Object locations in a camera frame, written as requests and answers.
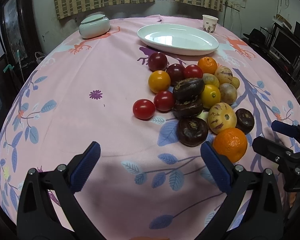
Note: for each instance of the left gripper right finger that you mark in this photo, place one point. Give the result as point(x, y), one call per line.
point(263, 218)

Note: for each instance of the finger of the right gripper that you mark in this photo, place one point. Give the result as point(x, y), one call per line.
point(292, 131)
point(270, 150)

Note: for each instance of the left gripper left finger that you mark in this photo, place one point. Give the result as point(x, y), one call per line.
point(36, 217)

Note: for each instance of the small water chestnut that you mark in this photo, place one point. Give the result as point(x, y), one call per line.
point(245, 120)

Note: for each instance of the orange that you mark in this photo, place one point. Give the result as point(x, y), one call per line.
point(231, 143)
point(207, 65)

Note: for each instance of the large striped pepino melon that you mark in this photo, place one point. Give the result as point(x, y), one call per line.
point(220, 117)

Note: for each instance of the round brownish fruit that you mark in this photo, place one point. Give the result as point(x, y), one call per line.
point(228, 93)

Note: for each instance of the small yellow longan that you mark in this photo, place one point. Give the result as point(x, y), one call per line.
point(235, 82)

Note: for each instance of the dark water chestnut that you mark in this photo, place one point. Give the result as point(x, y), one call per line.
point(187, 109)
point(192, 131)
point(188, 89)

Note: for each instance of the red tomato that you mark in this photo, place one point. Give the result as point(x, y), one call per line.
point(164, 101)
point(193, 71)
point(143, 109)

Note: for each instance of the dark red plum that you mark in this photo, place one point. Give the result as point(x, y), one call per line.
point(157, 61)
point(176, 73)

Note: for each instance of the yellow orange tomato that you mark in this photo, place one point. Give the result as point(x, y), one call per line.
point(159, 81)

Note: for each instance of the computer monitor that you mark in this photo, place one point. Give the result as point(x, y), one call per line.
point(285, 47)

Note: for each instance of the floral paper cup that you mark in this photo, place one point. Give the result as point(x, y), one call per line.
point(209, 23)

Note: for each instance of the pink patterned tablecloth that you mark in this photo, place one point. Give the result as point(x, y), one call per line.
point(146, 184)

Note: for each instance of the white oval plate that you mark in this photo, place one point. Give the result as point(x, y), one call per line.
point(178, 39)

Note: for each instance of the pale green lidded jar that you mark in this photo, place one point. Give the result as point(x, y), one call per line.
point(94, 26)

